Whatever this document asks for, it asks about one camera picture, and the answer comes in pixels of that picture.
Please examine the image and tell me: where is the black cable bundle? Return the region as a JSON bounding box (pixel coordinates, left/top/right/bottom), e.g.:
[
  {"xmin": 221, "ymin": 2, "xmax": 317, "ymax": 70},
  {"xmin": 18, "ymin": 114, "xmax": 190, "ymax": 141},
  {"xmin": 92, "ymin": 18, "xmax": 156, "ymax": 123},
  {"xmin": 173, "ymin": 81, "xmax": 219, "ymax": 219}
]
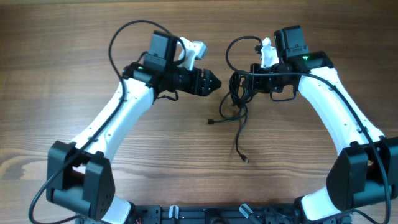
[{"xmin": 206, "ymin": 70, "xmax": 259, "ymax": 164}]

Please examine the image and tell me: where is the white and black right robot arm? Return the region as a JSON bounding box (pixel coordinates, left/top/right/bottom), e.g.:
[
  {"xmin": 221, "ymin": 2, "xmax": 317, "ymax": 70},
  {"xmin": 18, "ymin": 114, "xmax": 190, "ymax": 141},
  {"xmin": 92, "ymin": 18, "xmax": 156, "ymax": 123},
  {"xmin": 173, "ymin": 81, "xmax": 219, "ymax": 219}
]
[{"xmin": 250, "ymin": 51, "xmax": 397, "ymax": 223}]

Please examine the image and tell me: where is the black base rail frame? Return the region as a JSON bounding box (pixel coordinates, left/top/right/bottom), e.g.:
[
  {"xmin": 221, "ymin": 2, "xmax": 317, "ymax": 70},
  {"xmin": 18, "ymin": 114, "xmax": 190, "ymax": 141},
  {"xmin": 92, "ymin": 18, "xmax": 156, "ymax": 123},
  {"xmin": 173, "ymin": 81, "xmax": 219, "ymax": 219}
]
[{"xmin": 126, "ymin": 204, "xmax": 309, "ymax": 224}]

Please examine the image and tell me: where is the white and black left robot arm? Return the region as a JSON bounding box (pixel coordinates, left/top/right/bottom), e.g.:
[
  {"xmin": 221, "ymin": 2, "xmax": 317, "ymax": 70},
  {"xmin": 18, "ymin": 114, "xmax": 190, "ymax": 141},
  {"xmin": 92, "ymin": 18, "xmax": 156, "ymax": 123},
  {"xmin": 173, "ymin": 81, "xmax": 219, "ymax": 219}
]
[{"xmin": 45, "ymin": 62, "xmax": 221, "ymax": 223}]

